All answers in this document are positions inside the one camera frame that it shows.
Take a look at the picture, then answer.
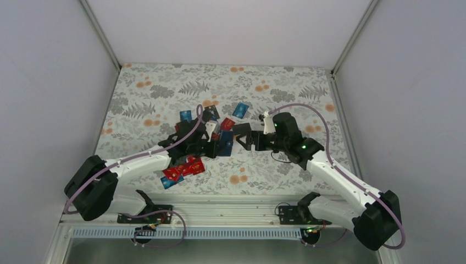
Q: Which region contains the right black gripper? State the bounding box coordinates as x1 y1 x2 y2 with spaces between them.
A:
236 130 288 152

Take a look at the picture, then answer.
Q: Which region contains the black card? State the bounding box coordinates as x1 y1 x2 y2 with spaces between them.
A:
232 123 251 135
205 105 220 120

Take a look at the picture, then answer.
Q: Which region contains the dark blue card holder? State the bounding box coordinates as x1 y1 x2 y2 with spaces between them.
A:
218 131 234 157

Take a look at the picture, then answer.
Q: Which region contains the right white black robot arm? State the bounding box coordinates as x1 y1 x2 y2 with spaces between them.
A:
236 112 402 251

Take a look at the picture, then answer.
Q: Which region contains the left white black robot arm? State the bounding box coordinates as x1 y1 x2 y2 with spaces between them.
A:
64 120 221 223

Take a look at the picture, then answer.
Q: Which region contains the red VIP card front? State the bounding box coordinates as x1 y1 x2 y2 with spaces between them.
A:
181 157 206 176

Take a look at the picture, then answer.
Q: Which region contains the blue card upper left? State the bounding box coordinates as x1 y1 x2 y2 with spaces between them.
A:
179 110 192 122

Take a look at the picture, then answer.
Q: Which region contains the black card top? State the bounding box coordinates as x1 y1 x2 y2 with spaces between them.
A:
205 105 220 120

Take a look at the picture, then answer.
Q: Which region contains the red card centre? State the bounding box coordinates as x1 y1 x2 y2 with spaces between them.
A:
220 118 235 131

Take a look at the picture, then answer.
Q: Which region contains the light blue card far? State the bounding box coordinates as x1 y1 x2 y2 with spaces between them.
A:
232 102 249 119

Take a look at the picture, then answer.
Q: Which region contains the red card left pile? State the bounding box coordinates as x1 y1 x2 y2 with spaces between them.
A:
162 167 184 183

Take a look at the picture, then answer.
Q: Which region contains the blue card front bottom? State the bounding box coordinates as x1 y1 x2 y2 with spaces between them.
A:
160 175 184 190

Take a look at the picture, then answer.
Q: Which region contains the floral patterned table mat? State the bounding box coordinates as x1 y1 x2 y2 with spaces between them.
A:
96 63 349 195

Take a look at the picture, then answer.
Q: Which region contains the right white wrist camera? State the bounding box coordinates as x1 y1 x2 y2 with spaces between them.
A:
259 112 276 135

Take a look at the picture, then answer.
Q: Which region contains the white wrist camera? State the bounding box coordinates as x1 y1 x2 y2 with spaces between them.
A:
205 120 220 142
259 112 276 135

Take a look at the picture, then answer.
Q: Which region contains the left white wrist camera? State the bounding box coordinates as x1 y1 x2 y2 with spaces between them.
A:
205 120 220 142

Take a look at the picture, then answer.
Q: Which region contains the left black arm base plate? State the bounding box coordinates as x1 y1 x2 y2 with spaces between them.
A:
116 204 173 224

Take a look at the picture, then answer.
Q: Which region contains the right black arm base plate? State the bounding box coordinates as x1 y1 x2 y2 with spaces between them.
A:
276 205 331 225

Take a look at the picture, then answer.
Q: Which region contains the perforated grey cable duct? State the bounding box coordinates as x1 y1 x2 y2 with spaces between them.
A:
71 227 302 240

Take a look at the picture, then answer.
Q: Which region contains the aluminium mounting rail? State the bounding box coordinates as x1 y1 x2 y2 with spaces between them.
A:
59 194 305 228

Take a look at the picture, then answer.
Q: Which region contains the aluminium corner frame post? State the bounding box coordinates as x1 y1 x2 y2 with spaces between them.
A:
78 0 121 72

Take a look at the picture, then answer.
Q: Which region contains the right aluminium frame post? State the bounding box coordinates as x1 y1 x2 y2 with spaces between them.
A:
331 0 380 78

